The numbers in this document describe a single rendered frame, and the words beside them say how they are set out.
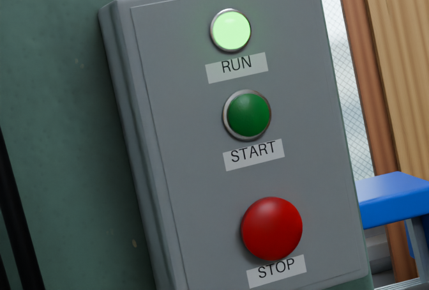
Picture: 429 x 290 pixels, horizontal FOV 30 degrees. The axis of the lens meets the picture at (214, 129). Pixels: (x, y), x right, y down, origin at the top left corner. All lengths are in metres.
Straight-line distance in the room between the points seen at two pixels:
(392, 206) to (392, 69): 0.65
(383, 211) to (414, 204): 0.05
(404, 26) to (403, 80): 0.12
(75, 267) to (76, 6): 0.14
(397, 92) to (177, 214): 1.51
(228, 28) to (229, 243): 0.10
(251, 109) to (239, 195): 0.04
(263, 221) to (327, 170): 0.04
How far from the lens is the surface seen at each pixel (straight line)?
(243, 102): 0.37
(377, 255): 2.07
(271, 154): 0.38
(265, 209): 0.38
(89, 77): 0.42
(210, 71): 0.37
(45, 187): 0.42
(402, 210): 1.27
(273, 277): 0.39
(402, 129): 1.87
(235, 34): 0.37
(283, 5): 0.39
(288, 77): 0.39
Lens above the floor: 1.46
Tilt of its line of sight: 7 degrees down
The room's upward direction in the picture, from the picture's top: 11 degrees counter-clockwise
